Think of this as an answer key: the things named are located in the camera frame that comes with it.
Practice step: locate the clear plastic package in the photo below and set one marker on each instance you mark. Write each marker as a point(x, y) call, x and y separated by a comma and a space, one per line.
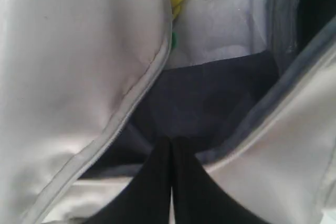
point(210, 30)

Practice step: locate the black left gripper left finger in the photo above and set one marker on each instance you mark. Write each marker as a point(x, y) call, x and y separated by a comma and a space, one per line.
point(147, 198)

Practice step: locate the cream fabric duffel bag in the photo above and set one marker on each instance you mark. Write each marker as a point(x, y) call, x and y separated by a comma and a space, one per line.
point(86, 96)

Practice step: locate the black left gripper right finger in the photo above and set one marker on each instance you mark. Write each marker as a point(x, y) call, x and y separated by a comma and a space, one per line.
point(196, 197)

